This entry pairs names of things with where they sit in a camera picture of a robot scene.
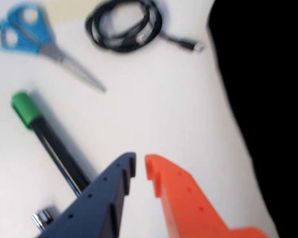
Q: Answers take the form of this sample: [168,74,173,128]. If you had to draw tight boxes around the blue-handled scissors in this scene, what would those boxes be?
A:
[0,2,107,94]

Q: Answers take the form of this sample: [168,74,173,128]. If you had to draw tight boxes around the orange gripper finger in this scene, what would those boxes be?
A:
[144,153,269,238]

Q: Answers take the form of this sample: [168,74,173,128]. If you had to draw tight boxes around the black fabric bag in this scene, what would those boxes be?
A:
[207,0,298,238]

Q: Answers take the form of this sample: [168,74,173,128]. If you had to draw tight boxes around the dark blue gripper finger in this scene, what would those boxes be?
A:
[36,151,137,238]

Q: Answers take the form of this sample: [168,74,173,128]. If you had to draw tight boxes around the wide beige masking tape strip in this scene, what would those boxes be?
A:
[43,0,90,24]

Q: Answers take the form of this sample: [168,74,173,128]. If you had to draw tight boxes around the coiled black usb cable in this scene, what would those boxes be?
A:
[85,0,205,54]

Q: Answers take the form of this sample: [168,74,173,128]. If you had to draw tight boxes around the black marker with green cap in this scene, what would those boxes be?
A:
[11,90,91,197]

